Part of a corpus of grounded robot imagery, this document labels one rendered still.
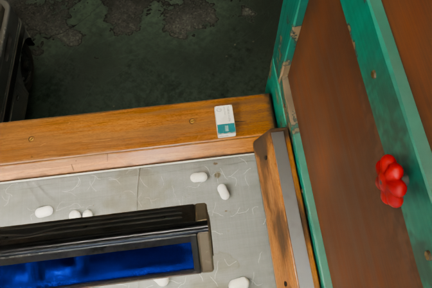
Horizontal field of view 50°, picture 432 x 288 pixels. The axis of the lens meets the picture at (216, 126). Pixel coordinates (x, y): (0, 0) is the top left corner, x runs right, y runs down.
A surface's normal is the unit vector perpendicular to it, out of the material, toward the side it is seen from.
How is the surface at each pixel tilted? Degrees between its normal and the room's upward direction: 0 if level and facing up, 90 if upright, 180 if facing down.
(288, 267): 66
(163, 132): 0
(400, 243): 90
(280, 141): 0
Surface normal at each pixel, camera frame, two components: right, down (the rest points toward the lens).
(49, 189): 0.00, -0.40
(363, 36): -0.99, 0.11
